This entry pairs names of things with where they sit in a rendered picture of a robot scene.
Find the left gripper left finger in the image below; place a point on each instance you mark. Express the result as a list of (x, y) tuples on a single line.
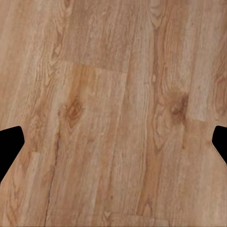
[(11, 142)]

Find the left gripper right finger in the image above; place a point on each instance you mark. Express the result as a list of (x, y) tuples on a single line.
[(219, 140)]

